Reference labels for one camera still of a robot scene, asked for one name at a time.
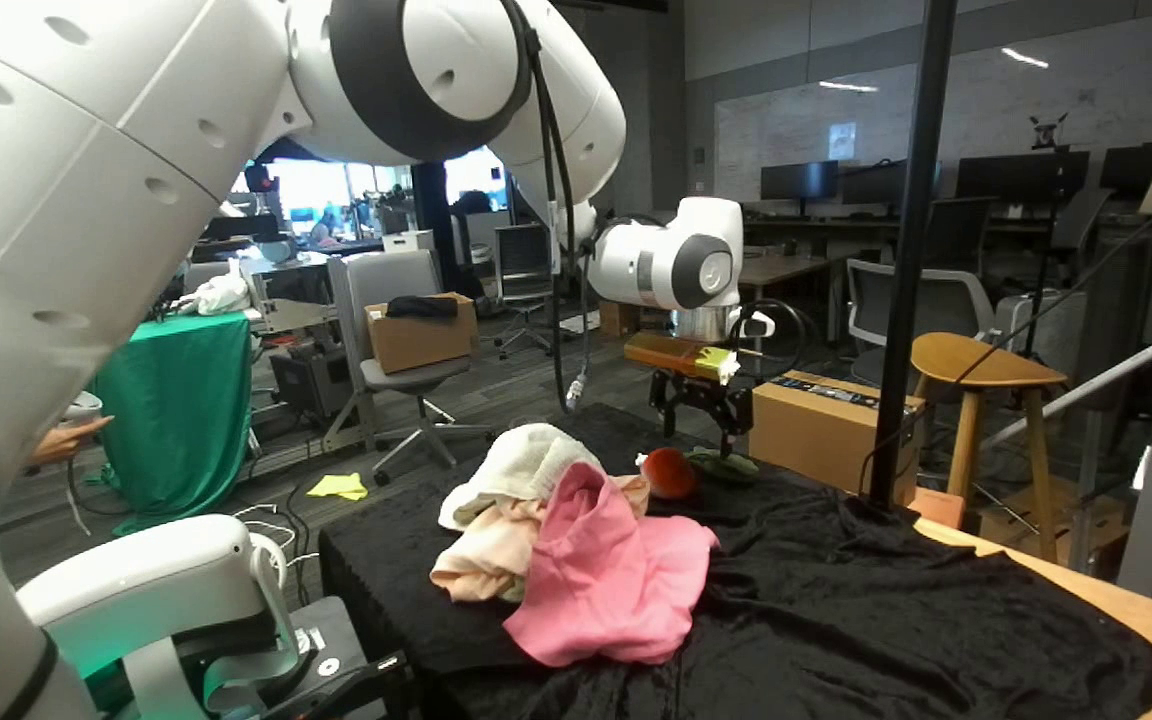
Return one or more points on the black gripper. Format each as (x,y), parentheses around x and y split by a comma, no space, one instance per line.
(703,399)

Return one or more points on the red plush tomato toy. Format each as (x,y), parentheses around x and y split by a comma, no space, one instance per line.
(671,481)

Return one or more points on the pink cloth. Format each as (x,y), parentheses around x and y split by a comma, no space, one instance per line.
(608,572)

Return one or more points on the peach cream cloth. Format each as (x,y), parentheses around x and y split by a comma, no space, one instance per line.
(483,563)

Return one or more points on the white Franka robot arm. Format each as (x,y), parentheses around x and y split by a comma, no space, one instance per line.
(70,163)

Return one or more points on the operator bare hand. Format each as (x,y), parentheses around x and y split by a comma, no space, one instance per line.
(67,442)

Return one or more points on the long cardboard box black tape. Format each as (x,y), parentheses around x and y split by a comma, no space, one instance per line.
(811,425)

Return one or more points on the black velvet tablecloth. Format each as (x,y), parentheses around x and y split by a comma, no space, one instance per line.
(840,627)

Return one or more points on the grey backed office chair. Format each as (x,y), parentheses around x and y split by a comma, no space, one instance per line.
(520,264)

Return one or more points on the black vertical pole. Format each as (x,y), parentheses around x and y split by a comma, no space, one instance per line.
(909,264)

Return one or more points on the white framed office chair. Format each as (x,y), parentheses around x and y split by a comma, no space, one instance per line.
(956,302)

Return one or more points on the wooden stool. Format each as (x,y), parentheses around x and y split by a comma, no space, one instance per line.
(982,361)

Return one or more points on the small cardboard box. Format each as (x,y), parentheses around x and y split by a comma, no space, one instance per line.
(423,341)

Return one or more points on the yellow rag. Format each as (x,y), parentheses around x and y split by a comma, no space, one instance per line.
(339,488)

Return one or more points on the grey metal pole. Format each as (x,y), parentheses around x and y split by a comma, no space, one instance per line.
(1111,381)

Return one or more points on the white crumpled cloth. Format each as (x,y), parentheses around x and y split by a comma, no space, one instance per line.
(219,294)

